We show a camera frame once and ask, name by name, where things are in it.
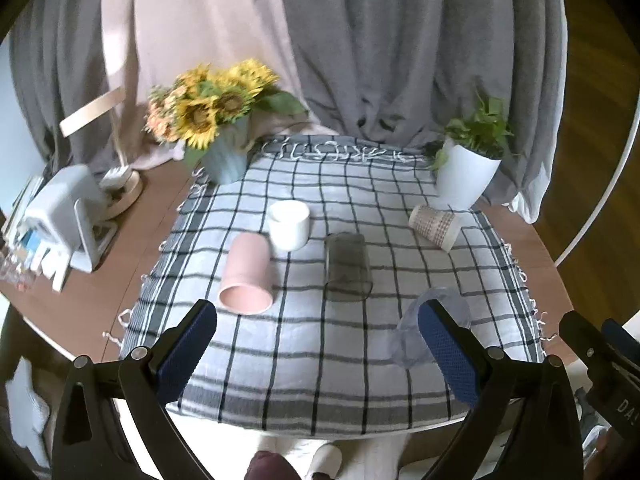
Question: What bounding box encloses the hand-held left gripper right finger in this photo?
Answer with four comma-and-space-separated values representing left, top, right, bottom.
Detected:
417, 299, 586, 480

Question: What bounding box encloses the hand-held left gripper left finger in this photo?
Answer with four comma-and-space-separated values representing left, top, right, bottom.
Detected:
50, 299, 218, 480

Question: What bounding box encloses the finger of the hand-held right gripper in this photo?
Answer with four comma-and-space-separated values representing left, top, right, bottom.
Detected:
559, 311, 610, 386
601, 317, 640, 361

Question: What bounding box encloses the clear plastic cup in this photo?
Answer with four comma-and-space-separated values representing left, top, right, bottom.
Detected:
389, 287, 472, 368

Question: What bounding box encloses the pink cup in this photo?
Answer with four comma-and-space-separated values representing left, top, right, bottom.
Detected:
218, 231, 275, 315

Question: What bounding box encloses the patterned paper cup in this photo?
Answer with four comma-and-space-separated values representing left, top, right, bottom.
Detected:
408, 204, 461, 252

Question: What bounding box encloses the dark glass cup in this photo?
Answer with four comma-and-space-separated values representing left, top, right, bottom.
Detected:
323, 232, 373, 303

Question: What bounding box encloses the white cup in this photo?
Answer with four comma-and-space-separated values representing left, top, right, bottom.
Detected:
267, 200, 312, 252

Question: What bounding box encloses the dark brown round object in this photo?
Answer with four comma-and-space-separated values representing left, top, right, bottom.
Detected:
245, 450, 296, 480

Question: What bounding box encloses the white curved hoop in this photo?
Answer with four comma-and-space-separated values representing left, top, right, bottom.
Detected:
552, 117, 640, 268

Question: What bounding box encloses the white slipper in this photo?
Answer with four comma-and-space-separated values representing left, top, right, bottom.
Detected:
306, 442, 343, 480

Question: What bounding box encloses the checked tablecloth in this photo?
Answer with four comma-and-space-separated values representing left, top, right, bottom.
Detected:
102, 134, 558, 437

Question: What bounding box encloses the white plant pot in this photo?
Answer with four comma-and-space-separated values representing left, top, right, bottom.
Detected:
434, 139, 502, 209

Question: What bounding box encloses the wooden desk lamp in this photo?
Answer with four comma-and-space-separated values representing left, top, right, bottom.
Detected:
59, 86, 145, 221

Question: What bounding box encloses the white desktop device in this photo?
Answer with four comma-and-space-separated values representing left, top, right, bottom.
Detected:
22, 164, 119, 274

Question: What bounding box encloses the blue-grey vase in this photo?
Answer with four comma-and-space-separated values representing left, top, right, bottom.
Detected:
200, 117, 253, 186

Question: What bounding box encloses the green potted plant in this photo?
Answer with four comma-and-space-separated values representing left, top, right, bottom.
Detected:
430, 92, 516, 171

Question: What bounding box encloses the sunflower bouquet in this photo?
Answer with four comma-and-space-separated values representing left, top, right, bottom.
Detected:
144, 58, 308, 171

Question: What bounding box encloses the grey curtain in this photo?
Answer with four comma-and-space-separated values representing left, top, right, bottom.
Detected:
9, 0, 123, 173
277, 0, 568, 223

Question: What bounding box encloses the pink curtain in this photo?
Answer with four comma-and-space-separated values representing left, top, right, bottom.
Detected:
100, 0, 321, 171

